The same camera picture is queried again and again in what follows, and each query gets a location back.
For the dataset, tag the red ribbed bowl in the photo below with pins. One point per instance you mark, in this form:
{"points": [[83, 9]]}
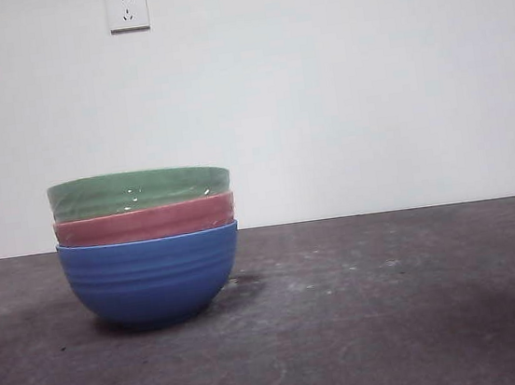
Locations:
{"points": [[148, 222]]}

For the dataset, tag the green ribbed bowl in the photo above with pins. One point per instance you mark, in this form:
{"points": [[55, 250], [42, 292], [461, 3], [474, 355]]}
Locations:
{"points": [[135, 189]]}

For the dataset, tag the blue ribbed bowl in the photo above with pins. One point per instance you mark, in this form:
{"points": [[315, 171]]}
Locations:
{"points": [[151, 280]]}

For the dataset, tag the white wall socket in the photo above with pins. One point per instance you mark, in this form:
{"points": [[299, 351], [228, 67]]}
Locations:
{"points": [[127, 10]]}

